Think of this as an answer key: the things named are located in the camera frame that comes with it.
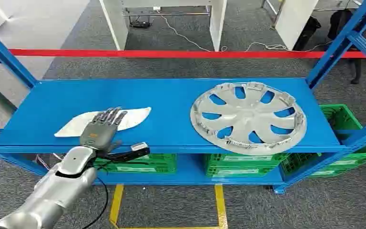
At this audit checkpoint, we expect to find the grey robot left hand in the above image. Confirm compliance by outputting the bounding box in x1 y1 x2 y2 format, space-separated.
80 106 129 153

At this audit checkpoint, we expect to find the white flat plastic panel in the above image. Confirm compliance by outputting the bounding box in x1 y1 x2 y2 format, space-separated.
54 107 153 138

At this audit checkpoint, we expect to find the green plastic crate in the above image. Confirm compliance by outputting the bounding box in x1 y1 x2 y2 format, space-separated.
203 153 290 178
280 104 366 179
94 153 178 175

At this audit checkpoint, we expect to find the blue steel shelf rack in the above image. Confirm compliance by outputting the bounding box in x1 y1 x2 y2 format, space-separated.
0 0 366 195

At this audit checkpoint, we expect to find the black router box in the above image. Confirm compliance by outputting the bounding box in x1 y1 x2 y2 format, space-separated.
129 19 153 30

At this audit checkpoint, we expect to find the red rack beam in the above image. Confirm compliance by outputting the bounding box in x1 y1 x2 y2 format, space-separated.
9 48 366 60

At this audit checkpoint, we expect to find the silver wheel hubcap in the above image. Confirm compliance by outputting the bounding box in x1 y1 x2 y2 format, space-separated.
190 82 308 156

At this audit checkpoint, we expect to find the white desk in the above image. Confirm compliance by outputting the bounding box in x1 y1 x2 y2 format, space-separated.
261 0 362 52
99 0 228 52

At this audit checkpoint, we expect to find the person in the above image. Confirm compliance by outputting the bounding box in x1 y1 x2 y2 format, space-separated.
327 9 363 85

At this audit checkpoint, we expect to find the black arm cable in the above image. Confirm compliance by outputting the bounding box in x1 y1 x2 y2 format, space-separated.
81 176 109 229

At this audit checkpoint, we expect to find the white floor cable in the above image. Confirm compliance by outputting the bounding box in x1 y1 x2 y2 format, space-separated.
155 10 334 53

